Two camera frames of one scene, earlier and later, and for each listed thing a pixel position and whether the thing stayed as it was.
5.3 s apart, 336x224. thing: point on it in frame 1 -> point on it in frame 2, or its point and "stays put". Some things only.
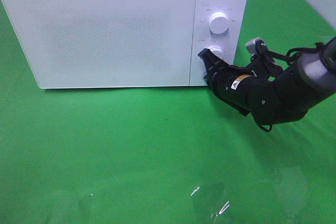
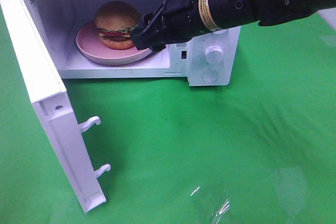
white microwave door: (105, 36) -> (53, 105)
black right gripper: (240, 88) -> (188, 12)
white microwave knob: (217, 51) stays put
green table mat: (179, 155) stays put
